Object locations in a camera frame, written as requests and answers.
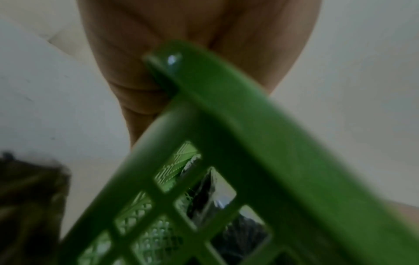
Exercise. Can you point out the person's right hand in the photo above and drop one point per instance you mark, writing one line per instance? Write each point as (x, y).
(410, 216)

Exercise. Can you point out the person's left hand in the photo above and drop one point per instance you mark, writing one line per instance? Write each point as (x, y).
(131, 38)

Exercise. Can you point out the green plastic basket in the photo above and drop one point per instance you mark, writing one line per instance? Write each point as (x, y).
(262, 155)

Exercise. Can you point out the small camouflage packet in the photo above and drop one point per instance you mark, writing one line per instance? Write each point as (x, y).
(29, 207)

